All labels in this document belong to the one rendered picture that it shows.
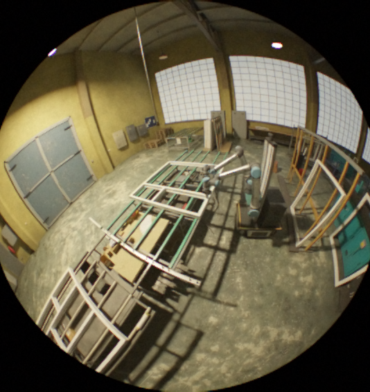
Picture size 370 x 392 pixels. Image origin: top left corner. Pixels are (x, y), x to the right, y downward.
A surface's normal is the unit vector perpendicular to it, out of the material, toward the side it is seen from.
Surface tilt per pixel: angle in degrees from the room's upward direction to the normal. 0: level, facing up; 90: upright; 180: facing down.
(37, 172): 90
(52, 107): 90
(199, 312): 0
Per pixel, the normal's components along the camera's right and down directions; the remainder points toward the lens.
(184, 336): -0.16, -0.76
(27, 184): 0.89, 0.17
